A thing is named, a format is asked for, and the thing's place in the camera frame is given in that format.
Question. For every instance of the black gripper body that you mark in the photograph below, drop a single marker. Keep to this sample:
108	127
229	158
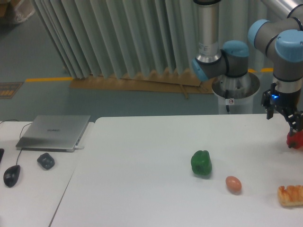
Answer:
283	101

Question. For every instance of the red bell pepper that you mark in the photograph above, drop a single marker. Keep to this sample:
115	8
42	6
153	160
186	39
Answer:
295	140

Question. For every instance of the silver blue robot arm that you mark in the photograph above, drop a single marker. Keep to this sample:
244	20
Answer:
281	42

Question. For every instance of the glazed bread pastry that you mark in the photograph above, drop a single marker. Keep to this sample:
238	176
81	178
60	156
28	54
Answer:
290	196

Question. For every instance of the brown egg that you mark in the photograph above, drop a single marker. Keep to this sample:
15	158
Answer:
233	184

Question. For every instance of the green bell pepper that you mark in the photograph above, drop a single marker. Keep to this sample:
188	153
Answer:
201	163

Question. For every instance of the brown cardboard sheet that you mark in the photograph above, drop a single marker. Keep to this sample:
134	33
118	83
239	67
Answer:
185	83

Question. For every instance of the grey-green pleated curtain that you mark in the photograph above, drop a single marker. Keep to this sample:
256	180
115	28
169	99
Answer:
122	37

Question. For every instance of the silver laptop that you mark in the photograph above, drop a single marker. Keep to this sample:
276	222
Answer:
54	133

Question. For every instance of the black computer mouse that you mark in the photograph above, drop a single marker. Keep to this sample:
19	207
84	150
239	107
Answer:
11	175

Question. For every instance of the clear plastic bag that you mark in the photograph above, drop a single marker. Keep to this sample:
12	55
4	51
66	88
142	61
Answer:
21	11

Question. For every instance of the black keyboard edge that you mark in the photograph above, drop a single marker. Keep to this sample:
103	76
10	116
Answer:
1	153

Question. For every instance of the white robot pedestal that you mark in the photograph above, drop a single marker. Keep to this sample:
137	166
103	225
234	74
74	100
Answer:
236	95

